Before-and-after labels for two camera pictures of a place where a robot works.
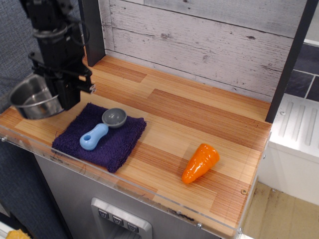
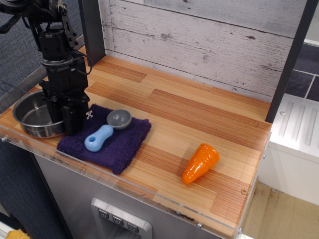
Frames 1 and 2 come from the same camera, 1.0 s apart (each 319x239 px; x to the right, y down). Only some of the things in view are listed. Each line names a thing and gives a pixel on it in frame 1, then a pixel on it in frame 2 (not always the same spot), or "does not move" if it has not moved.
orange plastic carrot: x=204 y=158 does not move
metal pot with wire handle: x=32 y=96 -> x=31 y=112
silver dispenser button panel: x=112 y=222 does not move
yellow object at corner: x=17 y=234 does not move
